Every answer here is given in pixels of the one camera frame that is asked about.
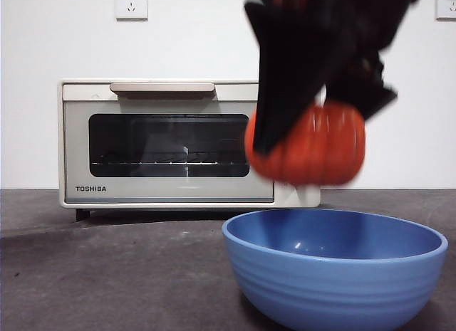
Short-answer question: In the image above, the glass oven door with handle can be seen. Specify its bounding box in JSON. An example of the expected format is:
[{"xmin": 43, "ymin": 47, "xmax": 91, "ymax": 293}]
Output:
[{"xmin": 62, "ymin": 83, "xmax": 276, "ymax": 204}]

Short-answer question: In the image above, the metal wire oven rack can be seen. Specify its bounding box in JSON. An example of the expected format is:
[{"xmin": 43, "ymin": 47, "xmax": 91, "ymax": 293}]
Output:
[{"xmin": 90, "ymin": 160, "xmax": 249, "ymax": 167}]

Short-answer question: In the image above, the blue ribbed bowl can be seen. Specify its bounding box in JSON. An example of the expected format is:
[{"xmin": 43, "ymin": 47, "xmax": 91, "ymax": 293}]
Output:
[{"xmin": 222, "ymin": 208, "xmax": 450, "ymax": 331}]

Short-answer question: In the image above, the white wall socket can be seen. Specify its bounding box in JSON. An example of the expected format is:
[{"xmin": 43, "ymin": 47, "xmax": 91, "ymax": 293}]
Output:
[
  {"xmin": 435, "ymin": 0, "xmax": 456, "ymax": 21},
  {"xmin": 114, "ymin": 0, "xmax": 149, "ymax": 21}
]

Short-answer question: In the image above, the cream Toshiba toaster oven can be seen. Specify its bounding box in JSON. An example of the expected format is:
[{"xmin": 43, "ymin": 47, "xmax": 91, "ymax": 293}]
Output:
[{"xmin": 58, "ymin": 78, "xmax": 322, "ymax": 221}]

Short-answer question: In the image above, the orange toy pumpkin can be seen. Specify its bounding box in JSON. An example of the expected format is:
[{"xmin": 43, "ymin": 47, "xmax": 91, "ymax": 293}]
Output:
[{"xmin": 244, "ymin": 99, "xmax": 367, "ymax": 187}]

